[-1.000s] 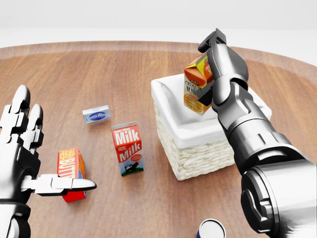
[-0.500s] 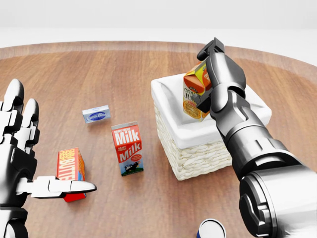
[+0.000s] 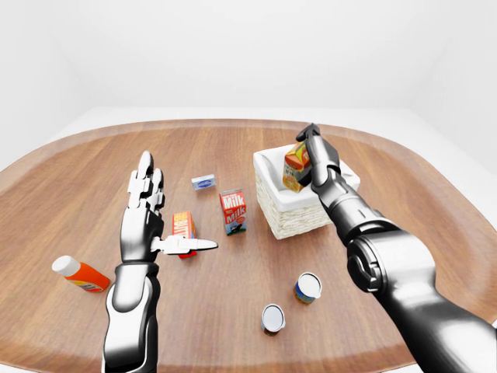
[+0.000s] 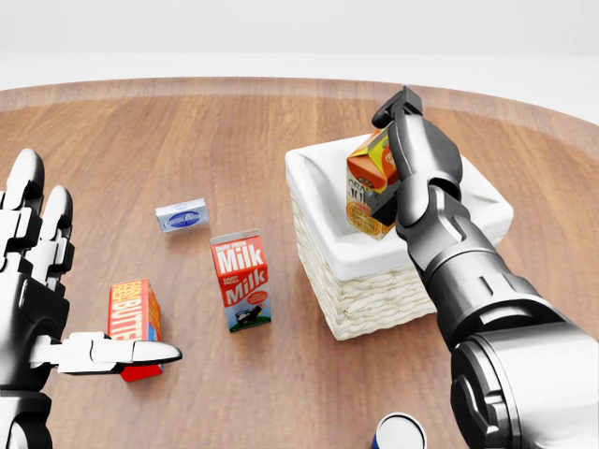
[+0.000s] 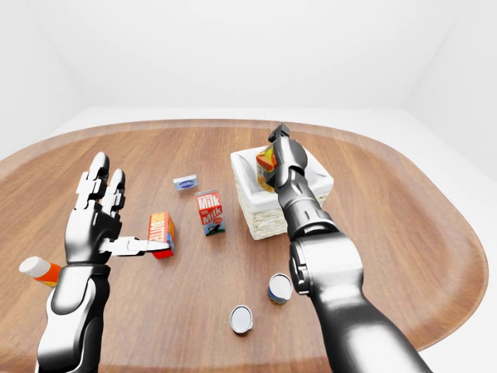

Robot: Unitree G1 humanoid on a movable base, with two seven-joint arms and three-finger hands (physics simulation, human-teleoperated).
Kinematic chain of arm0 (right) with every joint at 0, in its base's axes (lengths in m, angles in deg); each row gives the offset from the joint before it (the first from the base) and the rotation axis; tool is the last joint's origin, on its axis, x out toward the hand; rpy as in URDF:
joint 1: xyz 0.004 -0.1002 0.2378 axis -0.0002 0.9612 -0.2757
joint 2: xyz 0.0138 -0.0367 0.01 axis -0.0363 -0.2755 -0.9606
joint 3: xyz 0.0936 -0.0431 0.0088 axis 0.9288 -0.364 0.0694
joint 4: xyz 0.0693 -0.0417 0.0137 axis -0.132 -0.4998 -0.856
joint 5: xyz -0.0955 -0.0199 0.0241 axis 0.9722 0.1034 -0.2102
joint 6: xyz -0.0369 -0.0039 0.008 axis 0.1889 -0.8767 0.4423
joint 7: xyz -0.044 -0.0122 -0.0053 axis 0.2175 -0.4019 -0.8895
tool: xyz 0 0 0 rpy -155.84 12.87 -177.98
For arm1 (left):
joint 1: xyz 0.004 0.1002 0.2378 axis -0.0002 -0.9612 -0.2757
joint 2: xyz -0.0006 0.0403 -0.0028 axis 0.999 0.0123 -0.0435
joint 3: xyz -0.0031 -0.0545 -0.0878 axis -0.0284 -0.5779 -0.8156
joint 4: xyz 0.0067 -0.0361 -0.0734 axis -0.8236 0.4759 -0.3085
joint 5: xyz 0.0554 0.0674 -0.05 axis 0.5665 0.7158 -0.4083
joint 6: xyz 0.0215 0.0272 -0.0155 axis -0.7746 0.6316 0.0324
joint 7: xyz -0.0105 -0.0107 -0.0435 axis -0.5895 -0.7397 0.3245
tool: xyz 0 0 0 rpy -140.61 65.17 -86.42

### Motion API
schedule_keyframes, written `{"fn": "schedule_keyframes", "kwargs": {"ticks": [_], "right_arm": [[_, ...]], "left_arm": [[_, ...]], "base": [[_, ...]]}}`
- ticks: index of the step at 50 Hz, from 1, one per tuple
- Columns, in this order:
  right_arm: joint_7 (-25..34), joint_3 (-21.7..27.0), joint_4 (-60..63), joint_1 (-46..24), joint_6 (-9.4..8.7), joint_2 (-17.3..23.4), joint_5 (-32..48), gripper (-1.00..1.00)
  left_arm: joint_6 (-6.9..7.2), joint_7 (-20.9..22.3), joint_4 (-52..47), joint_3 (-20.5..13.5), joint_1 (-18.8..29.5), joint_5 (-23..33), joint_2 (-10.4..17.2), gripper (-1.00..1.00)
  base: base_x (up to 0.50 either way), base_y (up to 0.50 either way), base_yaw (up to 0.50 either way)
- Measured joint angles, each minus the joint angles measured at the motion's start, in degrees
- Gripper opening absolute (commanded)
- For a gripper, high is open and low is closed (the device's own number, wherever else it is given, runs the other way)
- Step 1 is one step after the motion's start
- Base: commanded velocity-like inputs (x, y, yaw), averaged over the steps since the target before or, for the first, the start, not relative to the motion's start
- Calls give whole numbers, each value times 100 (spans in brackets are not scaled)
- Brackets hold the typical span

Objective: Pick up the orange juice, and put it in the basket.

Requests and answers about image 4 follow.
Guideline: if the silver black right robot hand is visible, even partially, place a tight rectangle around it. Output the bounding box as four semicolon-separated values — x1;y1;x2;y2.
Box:
364;85;465;228

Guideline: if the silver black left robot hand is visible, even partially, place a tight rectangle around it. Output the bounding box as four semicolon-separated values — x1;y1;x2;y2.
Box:
0;148;183;398

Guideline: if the blue tin with white lid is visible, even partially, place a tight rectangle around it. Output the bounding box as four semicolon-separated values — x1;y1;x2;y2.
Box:
371;412;429;449

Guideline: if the white wicker basket with liner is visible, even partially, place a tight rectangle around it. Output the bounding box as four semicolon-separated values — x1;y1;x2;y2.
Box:
284;133;515;342

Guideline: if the red white milk carton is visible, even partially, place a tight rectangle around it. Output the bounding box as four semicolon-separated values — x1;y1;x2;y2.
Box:
209;227;273;334

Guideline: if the orange juice carton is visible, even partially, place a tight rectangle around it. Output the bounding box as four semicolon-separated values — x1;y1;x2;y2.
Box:
345;129;402;241

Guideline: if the orange red butter box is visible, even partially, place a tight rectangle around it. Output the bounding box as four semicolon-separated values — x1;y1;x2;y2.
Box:
107;277;166;384

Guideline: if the small silver blue cheese box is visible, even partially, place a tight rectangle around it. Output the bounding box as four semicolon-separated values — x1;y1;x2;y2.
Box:
154;197;210;235

